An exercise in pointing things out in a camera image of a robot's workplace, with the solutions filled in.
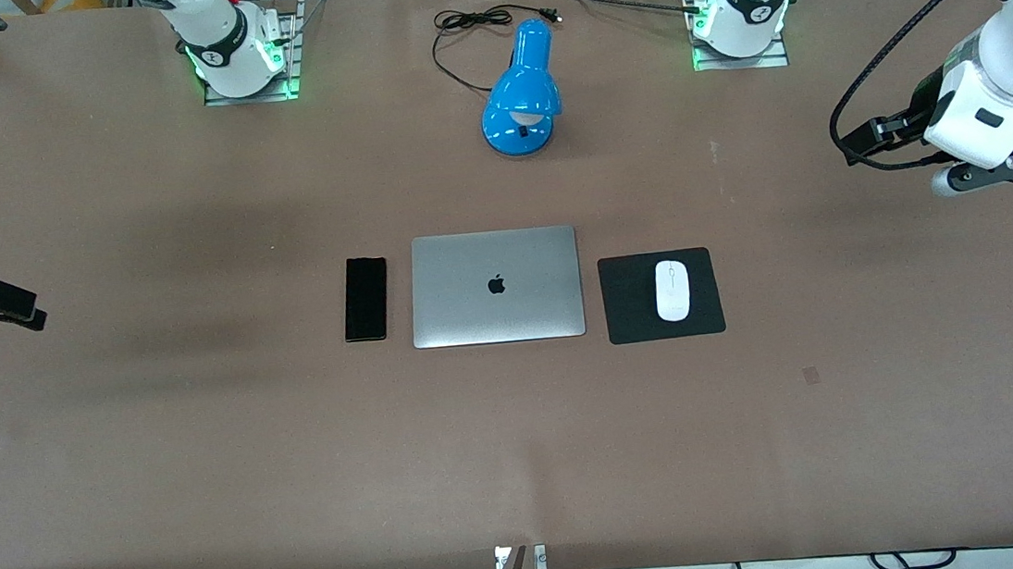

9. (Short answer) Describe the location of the silver laptop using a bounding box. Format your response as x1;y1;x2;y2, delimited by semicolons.
402;222;588;353

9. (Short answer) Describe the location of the blue desk lamp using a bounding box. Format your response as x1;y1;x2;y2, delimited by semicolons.
470;16;568;161

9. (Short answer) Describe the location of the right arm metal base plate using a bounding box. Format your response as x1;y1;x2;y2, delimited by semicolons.
193;0;310;109

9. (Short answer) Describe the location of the white mounting bracket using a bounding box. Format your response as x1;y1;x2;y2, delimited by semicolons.
492;542;550;569

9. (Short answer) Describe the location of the black floor cable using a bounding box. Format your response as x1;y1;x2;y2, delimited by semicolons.
867;544;959;569

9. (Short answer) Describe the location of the white computer mouse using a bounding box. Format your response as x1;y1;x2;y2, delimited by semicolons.
651;257;695;324

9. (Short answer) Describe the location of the black lamp power cable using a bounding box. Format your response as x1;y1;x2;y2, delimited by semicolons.
428;0;570;100

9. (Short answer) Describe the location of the black smartphone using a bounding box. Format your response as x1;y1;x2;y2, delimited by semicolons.
337;254;396;344

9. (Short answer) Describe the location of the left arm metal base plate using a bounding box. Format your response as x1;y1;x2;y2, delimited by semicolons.
689;32;791;76

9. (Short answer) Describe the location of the black mouse pad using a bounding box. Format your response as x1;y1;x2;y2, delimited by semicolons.
596;244;728;348

